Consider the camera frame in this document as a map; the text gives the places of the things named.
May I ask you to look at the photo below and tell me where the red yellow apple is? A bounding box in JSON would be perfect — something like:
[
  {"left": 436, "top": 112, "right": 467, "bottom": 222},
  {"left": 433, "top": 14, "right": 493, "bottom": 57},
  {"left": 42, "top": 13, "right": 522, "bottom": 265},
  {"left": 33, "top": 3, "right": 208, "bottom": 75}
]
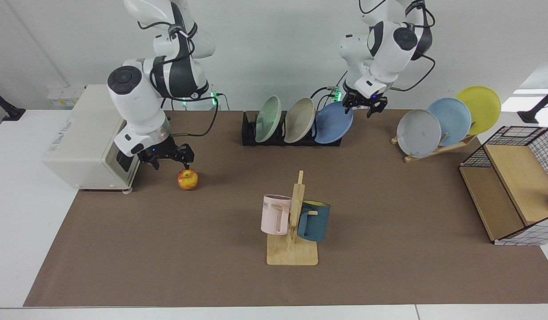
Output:
[{"left": 177, "top": 168, "right": 199, "bottom": 191}]

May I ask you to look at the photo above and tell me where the beige plate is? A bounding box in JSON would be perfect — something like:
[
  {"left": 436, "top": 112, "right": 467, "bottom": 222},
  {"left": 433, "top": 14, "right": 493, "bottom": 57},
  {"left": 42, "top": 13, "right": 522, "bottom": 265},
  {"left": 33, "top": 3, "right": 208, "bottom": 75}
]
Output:
[{"left": 284, "top": 97, "right": 316, "bottom": 144}]

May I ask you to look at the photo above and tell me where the grey plate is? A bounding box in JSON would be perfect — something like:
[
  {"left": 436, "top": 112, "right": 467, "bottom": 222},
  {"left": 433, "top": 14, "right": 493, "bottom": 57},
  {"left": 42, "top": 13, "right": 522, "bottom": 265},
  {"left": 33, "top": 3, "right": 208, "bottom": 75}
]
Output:
[{"left": 396, "top": 109, "right": 442, "bottom": 158}]

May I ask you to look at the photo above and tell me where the black dish rack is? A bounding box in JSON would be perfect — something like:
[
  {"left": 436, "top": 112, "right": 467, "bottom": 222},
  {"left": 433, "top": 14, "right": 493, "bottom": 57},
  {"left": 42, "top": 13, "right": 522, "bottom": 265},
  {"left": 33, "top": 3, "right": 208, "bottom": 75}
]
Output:
[{"left": 241, "top": 111, "right": 343, "bottom": 147}]

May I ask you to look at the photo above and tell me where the wooden plate stand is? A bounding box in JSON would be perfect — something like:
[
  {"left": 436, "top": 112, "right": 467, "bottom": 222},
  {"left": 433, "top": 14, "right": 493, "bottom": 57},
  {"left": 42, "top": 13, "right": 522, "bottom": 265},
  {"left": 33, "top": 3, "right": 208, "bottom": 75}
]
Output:
[{"left": 391, "top": 133, "right": 478, "bottom": 164}]

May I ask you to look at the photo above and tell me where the pale green plate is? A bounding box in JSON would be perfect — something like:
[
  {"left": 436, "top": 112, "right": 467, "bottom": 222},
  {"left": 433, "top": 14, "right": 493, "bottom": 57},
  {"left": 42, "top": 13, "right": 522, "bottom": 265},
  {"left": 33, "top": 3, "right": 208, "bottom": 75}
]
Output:
[{"left": 255, "top": 96, "right": 282, "bottom": 143}]

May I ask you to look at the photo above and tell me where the light blue plate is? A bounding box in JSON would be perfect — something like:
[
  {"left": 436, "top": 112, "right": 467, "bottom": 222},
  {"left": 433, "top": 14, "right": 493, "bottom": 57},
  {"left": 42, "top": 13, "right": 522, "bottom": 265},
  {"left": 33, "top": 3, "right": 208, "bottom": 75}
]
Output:
[{"left": 427, "top": 98, "right": 472, "bottom": 147}]

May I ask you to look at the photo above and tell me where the yellow plate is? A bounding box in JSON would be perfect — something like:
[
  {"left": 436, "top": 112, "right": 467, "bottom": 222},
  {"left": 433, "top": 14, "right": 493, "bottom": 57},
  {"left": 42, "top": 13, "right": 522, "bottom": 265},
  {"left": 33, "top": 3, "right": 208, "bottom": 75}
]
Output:
[{"left": 455, "top": 86, "right": 502, "bottom": 136}]

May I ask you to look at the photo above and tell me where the pale toaster oven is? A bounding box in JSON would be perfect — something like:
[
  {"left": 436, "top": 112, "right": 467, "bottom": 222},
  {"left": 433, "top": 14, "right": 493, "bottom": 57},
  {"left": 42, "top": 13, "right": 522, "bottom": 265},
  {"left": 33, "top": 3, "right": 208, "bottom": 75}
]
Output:
[{"left": 42, "top": 84, "right": 141, "bottom": 194}]

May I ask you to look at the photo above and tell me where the brown table cloth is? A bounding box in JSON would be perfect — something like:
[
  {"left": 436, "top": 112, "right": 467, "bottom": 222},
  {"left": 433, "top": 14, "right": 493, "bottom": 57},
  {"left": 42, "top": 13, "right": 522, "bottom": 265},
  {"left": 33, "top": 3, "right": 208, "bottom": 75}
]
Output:
[{"left": 23, "top": 110, "right": 548, "bottom": 308}]

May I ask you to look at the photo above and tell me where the pink cup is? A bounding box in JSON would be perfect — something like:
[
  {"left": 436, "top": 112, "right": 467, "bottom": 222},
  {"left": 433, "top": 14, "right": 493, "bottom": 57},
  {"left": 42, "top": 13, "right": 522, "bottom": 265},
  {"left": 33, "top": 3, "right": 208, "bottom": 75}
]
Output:
[{"left": 261, "top": 194, "right": 293, "bottom": 236}]

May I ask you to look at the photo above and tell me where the white socket box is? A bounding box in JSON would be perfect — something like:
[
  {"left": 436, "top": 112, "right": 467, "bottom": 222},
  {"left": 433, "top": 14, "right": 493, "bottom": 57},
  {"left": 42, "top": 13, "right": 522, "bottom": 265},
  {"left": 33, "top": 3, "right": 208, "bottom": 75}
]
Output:
[{"left": 47, "top": 86, "right": 87, "bottom": 110}]

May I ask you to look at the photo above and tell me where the dark teal cup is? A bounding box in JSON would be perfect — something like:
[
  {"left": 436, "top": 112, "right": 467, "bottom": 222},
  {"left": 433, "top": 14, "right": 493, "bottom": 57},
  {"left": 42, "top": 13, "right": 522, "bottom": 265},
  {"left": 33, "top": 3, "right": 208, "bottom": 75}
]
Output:
[{"left": 297, "top": 200, "right": 331, "bottom": 243}]

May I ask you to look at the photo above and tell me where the wooden cup stand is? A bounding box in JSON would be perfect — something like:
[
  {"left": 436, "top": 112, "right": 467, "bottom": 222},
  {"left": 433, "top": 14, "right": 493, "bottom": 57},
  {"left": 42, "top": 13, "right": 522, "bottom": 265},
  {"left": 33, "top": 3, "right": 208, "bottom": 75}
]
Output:
[{"left": 266, "top": 170, "right": 319, "bottom": 266}]

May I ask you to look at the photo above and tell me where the black clamp stand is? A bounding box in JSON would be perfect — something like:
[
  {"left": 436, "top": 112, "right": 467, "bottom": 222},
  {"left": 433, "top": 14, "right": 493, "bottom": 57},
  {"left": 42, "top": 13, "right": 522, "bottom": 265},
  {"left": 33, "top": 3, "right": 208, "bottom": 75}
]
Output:
[
  {"left": 0, "top": 85, "right": 26, "bottom": 122},
  {"left": 517, "top": 86, "right": 548, "bottom": 124}
]

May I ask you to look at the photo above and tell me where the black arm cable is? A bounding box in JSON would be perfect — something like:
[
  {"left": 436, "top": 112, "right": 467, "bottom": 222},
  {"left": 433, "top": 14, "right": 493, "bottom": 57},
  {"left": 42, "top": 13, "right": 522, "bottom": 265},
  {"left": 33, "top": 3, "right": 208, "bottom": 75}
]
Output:
[
  {"left": 169, "top": 91, "right": 220, "bottom": 137},
  {"left": 386, "top": 0, "right": 436, "bottom": 92}
]

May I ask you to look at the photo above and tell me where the wire basket with wooden floor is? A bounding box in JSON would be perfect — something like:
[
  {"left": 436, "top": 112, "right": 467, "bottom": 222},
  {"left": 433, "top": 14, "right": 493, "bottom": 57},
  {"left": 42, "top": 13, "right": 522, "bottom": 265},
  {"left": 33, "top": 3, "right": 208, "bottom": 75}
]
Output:
[{"left": 459, "top": 126, "right": 548, "bottom": 246}]

